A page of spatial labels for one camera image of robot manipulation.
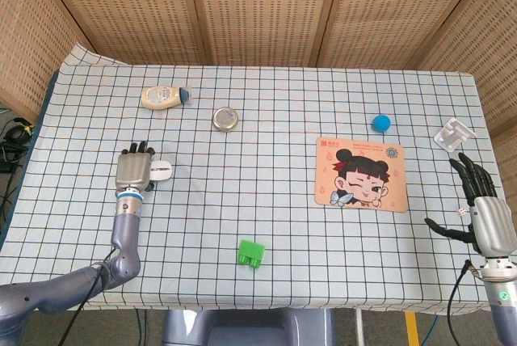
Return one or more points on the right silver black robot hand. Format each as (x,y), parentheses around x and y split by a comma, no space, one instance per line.
(493,224)

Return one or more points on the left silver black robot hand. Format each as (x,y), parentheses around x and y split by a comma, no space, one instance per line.
(132,170)

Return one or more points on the white and grey computer mouse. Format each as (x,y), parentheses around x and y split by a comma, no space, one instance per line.
(162,171)

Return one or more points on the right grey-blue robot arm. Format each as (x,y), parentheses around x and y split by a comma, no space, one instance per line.
(503,293)

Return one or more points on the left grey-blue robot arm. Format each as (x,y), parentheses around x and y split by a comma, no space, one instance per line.
(126,233)

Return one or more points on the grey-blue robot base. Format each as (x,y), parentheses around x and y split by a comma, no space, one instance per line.
(242,327)

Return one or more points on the cartoon girl mouse pad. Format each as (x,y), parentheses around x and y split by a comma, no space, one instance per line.
(335,168)

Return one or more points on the small white die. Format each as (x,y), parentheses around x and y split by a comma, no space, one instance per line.
(461,211)

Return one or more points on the cream sauce bottle blue cap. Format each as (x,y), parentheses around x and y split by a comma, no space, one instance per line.
(161,98)

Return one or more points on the clear plastic container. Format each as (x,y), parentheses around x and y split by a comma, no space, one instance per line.
(454,133)

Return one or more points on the light blue checked tablecloth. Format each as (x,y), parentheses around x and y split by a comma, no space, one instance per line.
(250,184)

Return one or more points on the green toy building brick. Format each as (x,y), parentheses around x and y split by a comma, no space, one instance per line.
(250,252)

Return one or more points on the blue ball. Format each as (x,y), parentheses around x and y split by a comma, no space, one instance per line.
(381,123)

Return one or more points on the white table leg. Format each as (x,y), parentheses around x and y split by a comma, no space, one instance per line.
(358,327)

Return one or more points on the woven wooden folding screen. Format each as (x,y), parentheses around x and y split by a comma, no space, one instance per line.
(262,6)

